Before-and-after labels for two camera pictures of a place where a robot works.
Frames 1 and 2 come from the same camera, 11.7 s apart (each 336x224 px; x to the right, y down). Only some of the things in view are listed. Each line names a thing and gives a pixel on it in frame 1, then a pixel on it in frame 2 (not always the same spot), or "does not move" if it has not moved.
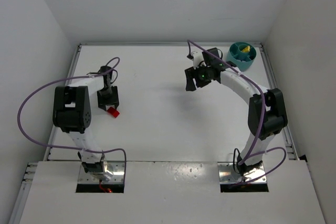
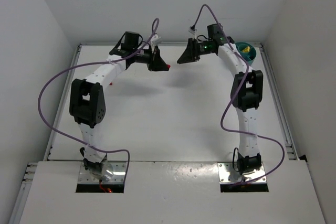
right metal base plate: [227, 174] does not move
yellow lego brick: [246, 49] does not move
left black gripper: [107, 99] → [153, 59]
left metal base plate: [113, 173] does not move
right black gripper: [195, 76] → [195, 51]
